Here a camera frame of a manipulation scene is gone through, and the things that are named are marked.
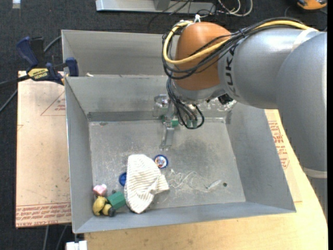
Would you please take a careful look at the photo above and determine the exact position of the yellow toy with black wheels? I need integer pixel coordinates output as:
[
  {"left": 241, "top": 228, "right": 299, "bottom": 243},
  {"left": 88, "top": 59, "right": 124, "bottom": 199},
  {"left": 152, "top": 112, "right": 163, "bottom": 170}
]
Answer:
[{"left": 92, "top": 196, "right": 117, "bottom": 218}]

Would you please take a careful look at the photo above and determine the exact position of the blue round cap with picture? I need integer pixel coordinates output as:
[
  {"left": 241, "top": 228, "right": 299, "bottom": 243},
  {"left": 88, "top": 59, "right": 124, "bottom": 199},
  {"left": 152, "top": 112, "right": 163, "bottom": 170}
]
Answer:
[{"left": 153, "top": 154, "right": 169, "bottom": 169}]

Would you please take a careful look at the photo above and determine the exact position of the green block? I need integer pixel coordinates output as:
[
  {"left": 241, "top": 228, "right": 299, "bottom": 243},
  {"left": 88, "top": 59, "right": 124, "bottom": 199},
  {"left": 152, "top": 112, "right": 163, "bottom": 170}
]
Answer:
[{"left": 107, "top": 191, "right": 127, "bottom": 210}]

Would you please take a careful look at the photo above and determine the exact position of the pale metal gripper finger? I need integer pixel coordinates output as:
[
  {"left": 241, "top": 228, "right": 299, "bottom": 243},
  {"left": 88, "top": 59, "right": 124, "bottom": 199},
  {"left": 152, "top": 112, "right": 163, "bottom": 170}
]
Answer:
[
  {"left": 159, "top": 126, "right": 175, "bottom": 150},
  {"left": 153, "top": 94, "right": 171, "bottom": 118}
]

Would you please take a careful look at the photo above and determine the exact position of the white striped cloth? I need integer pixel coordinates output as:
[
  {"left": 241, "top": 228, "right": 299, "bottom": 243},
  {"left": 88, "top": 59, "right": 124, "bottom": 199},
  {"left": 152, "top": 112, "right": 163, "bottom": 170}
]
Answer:
[{"left": 123, "top": 154, "right": 170, "bottom": 215}]

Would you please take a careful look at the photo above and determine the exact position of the brown cardboard board red print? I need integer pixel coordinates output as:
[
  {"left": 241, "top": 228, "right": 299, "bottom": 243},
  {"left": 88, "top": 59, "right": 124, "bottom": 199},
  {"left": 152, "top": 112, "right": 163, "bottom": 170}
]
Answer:
[{"left": 15, "top": 70, "right": 303, "bottom": 229}]

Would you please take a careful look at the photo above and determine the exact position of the grey metal bin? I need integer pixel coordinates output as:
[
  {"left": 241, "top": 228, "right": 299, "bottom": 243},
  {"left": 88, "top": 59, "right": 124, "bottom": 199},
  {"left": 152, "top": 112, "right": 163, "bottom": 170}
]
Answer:
[{"left": 61, "top": 29, "right": 297, "bottom": 234}]

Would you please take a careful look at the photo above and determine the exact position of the pink toy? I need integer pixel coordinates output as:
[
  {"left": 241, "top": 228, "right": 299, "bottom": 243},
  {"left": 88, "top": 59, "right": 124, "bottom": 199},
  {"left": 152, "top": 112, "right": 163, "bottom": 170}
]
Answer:
[{"left": 93, "top": 183, "right": 108, "bottom": 196}]

